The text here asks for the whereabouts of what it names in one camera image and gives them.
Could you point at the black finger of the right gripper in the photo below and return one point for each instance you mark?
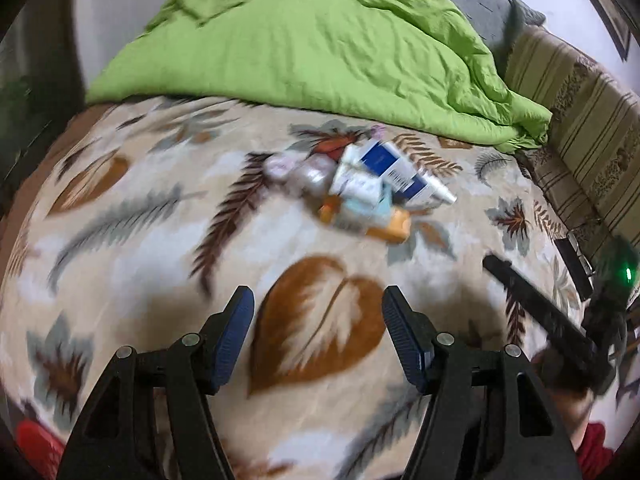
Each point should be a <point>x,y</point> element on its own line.
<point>580,355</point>

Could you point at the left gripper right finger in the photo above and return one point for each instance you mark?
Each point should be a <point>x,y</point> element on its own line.
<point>489,416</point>

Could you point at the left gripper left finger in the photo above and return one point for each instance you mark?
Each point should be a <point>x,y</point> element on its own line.
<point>114,435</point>

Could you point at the orange medicine box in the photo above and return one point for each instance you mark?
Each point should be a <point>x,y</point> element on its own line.
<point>396,232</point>

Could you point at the blue white medicine box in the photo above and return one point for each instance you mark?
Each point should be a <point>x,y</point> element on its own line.
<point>387,161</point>

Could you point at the teal cartoon tissue packet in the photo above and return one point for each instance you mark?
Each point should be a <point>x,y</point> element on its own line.
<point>367,216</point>

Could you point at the person right hand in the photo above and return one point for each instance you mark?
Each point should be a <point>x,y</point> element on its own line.
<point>573,407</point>

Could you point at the black remote on bed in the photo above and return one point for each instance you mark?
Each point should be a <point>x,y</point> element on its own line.
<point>578,274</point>

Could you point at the red plastic basket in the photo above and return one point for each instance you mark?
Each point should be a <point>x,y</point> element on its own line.
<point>42,450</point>

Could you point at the striped beige headboard cushion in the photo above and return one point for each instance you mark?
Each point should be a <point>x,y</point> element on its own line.
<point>589,168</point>

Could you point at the leaf pattern bed blanket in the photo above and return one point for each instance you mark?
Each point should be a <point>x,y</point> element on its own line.
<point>145,217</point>

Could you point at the small purple crumpled ball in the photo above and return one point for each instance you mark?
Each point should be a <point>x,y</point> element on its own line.
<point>377,132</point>

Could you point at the crumpled clear plastic wrap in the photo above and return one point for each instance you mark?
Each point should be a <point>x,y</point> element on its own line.
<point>310,176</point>

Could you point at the grey pillow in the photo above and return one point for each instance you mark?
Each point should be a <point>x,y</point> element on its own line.
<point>499,23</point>

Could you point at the dark wooden wardrobe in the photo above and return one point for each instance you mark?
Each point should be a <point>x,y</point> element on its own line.
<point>41,84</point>

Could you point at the green quilt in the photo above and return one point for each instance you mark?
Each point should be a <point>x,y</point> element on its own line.
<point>418,64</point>

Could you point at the dark framed wall picture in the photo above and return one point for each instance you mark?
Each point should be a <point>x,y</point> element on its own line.
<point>616,24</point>

